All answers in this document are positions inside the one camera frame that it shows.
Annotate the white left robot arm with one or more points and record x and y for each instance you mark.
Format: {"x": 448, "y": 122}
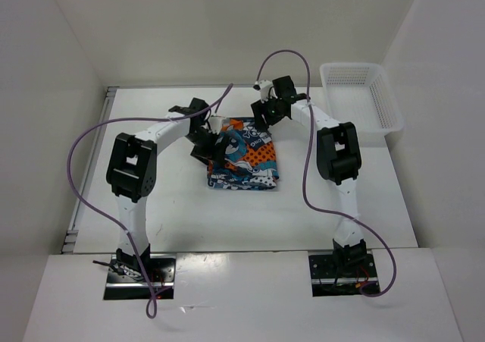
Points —
{"x": 132, "y": 171}

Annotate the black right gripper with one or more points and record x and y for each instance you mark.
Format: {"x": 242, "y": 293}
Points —
{"x": 259, "y": 108}

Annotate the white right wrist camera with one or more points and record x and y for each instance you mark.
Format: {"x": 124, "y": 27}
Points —
{"x": 264, "y": 88}

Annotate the colourful patterned shorts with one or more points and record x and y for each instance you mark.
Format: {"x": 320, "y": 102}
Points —
{"x": 251, "y": 161}

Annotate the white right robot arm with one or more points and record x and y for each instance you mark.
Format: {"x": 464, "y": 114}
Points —
{"x": 338, "y": 158}

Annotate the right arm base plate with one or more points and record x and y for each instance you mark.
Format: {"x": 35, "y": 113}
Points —
{"x": 327, "y": 280}

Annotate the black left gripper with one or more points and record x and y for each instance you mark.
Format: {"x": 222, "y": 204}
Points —
{"x": 216, "y": 155}

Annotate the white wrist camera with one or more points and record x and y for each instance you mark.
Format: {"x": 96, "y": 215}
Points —
{"x": 264, "y": 88}
{"x": 216, "y": 123}

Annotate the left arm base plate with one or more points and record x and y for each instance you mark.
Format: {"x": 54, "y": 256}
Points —
{"x": 122, "y": 284}

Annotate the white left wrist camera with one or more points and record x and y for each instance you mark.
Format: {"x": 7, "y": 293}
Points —
{"x": 216, "y": 123}

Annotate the white plastic basket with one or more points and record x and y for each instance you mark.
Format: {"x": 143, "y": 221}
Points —
{"x": 360, "y": 93}

